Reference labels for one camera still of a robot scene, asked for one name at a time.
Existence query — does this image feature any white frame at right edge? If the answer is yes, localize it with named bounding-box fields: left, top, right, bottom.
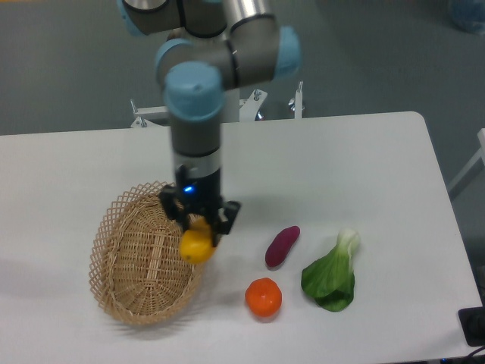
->
left=447, top=128, right=484, bottom=201

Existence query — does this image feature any orange tangerine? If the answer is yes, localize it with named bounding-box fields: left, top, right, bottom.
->
left=245, top=278, right=283, bottom=318

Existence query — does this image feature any green bok choy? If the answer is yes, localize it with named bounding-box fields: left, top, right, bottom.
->
left=300, top=228, right=361, bottom=312

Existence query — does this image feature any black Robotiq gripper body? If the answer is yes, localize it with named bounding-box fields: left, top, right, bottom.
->
left=174, top=165, right=222, bottom=221

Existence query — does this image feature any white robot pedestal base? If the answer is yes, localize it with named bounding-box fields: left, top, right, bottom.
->
left=130, top=80, right=305, bottom=128

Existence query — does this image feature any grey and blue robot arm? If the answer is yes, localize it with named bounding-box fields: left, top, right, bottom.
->
left=117, top=1, right=302, bottom=246

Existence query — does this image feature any blue object in corner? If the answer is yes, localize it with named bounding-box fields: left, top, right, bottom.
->
left=448, top=0, right=484, bottom=36

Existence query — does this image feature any black device at table edge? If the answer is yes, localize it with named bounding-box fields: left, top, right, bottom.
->
left=458, top=306, right=484, bottom=347

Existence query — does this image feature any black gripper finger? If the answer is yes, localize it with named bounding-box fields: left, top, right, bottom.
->
left=208, top=199, right=241, bottom=246
left=158, top=184, right=189, bottom=231

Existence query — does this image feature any woven wicker basket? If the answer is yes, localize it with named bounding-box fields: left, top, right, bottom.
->
left=89, top=181, right=204, bottom=325

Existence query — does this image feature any purple sweet potato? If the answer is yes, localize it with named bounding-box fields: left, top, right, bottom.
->
left=264, top=225, right=300, bottom=268

